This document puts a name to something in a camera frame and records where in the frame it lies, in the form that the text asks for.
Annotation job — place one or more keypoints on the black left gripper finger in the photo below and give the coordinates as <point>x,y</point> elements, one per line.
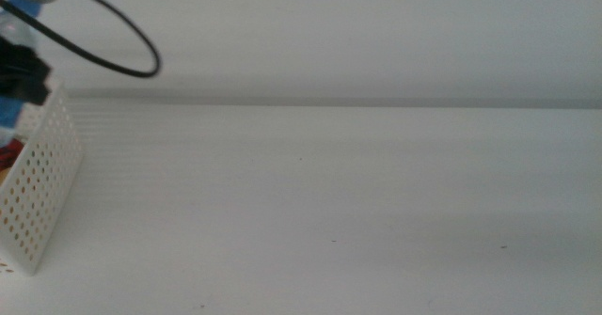
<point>23,75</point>

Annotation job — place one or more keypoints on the white perforated plastic basket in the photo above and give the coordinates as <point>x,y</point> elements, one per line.
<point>47,164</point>

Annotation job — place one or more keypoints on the small blue-capped water bottle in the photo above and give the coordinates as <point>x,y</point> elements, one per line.
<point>9,113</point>

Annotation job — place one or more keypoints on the red soda can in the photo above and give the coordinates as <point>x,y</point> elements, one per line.
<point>8,155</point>

